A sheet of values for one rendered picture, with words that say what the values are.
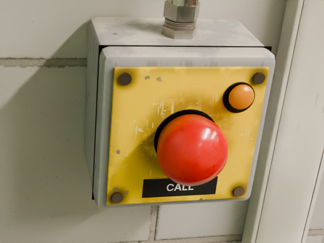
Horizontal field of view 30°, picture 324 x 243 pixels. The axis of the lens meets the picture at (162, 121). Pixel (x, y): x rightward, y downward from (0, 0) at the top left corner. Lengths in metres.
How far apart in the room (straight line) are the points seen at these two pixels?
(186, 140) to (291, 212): 0.18
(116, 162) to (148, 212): 0.12
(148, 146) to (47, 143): 0.10
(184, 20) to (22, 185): 0.17
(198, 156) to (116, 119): 0.05
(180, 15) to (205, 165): 0.09
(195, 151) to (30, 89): 0.13
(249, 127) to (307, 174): 0.12
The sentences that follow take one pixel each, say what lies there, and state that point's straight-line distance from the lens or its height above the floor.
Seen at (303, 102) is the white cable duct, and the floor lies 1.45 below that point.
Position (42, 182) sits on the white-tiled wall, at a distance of 0.44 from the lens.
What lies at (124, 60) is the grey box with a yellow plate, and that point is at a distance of 0.32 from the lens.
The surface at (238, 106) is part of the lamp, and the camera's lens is 0.34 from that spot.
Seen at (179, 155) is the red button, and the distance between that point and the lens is 0.32.
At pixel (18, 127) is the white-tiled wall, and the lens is 0.41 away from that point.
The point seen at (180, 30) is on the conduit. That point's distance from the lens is 0.35.
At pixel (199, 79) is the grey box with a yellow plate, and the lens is 0.33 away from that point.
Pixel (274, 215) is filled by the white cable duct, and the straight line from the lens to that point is 0.48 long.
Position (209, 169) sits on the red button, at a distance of 0.33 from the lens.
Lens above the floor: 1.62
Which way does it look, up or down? 27 degrees down
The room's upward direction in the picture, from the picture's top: 6 degrees clockwise
